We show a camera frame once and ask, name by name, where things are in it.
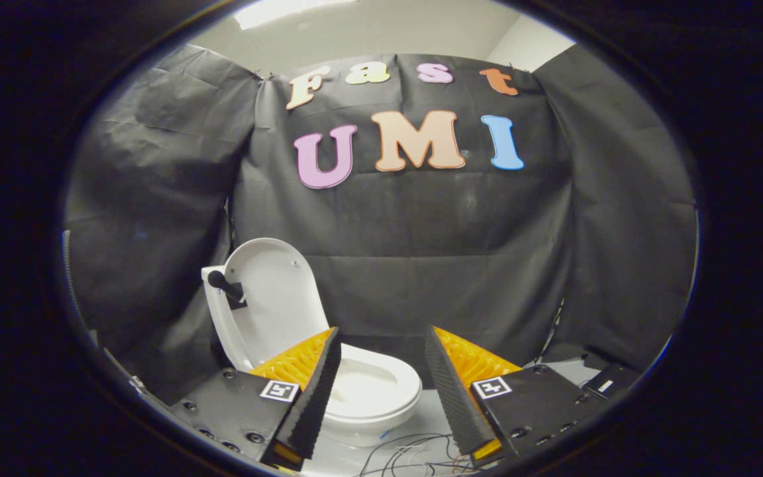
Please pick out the white toilet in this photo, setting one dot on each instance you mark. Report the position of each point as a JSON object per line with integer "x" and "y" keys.
{"x": 381, "y": 411}

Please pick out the white toilet lid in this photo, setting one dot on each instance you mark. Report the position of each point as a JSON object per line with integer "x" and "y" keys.
{"x": 275, "y": 298}

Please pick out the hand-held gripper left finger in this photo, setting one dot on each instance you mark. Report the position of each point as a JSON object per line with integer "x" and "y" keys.
{"x": 312, "y": 404}

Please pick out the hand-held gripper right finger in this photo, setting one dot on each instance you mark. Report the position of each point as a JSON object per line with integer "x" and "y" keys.
{"x": 454, "y": 397}

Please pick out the black backdrop cloth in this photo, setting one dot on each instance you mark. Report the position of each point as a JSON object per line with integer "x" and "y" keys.
{"x": 408, "y": 225}

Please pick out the small black box white label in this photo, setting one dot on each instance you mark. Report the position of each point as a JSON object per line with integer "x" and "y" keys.
{"x": 613, "y": 381}

